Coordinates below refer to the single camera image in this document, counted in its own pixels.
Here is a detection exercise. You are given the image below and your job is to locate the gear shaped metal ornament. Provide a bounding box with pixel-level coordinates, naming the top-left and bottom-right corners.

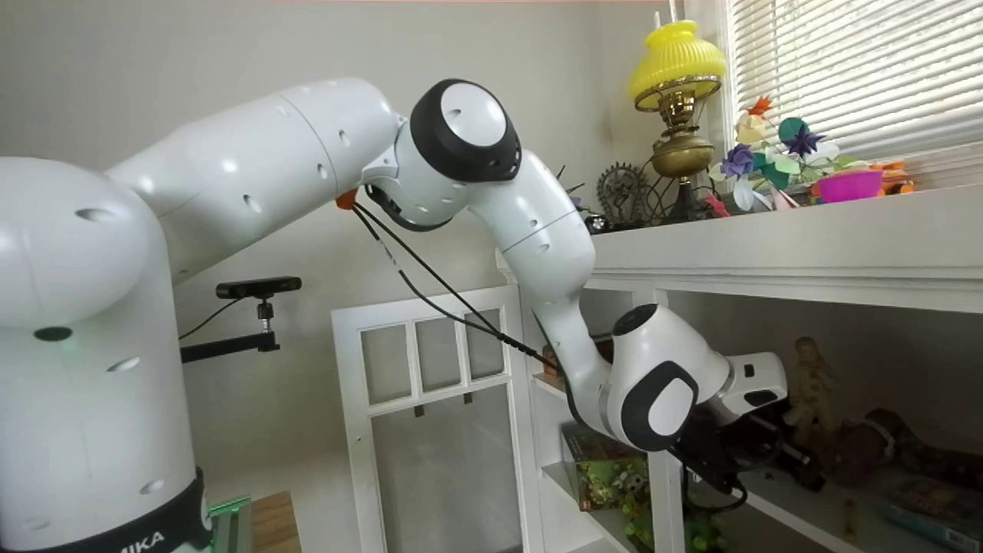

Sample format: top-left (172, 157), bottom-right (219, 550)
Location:
top-left (595, 161), bottom-right (659, 231)

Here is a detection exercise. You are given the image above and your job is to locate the colourful toy flower bunch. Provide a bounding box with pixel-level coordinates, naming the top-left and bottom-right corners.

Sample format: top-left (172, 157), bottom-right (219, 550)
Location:
top-left (711, 94), bottom-right (855, 214)

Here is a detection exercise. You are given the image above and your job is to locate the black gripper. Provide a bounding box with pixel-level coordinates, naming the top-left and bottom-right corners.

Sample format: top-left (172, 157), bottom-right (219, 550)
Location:
top-left (705, 401), bottom-right (831, 492)

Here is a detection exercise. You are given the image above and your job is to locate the white glass cabinet door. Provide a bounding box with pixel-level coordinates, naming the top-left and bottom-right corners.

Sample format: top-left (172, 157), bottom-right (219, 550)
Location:
top-left (330, 287), bottom-right (541, 553)

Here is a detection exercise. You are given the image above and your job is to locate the black stereo camera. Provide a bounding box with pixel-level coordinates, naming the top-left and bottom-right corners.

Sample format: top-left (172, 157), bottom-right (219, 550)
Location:
top-left (212, 274), bottom-right (308, 304)

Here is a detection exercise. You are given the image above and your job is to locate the yellow shade brass lamp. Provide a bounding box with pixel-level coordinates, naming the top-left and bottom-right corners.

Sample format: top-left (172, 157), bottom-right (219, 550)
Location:
top-left (626, 16), bottom-right (732, 223)

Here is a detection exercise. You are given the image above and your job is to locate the green plush toy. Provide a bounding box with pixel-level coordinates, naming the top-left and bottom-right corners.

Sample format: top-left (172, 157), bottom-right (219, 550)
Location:
top-left (618, 504), bottom-right (732, 553)

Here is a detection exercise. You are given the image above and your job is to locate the wooden board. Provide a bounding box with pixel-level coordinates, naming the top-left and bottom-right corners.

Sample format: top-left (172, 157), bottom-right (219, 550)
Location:
top-left (250, 490), bottom-right (308, 553)

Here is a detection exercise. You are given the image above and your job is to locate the orange toy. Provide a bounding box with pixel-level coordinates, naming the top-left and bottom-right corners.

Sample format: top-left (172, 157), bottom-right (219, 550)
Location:
top-left (876, 157), bottom-right (923, 196)

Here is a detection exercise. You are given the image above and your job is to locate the brown standing figurine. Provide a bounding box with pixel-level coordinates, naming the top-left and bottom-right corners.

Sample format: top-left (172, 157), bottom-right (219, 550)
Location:
top-left (783, 334), bottom-right (835, 467)

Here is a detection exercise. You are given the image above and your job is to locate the green edged board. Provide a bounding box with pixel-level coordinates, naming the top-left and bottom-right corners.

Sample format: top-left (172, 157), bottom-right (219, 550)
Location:
top-left (204, 495), bottom-right (255, 553)

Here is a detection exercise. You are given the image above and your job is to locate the dark brown plush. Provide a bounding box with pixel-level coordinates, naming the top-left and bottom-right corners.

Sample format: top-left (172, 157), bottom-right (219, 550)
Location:
top-left (826, 408), bottom-right (983, 490)

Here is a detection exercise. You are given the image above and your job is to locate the metal starburst decoration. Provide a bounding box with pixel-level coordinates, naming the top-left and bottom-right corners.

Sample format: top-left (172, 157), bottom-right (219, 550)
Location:
top-left (549, 163), bottom-right (616, 235)

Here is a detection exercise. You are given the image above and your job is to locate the black cable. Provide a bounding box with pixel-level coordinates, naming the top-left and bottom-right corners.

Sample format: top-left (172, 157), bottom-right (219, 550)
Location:
top-left (356, 203), bottom-right (563, 371)
top-left (350, 203), bottom-right (754, 516)

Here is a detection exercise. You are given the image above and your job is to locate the white wooden shelf cabinet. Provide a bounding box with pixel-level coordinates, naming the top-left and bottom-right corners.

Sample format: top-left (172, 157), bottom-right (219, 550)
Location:
top-left (494, 180), bottom-right (983, 553)

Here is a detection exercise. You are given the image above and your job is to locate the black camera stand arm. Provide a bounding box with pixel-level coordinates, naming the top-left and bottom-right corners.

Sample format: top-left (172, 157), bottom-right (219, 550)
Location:
top-left (179, 298), bottom-right (285, 365)

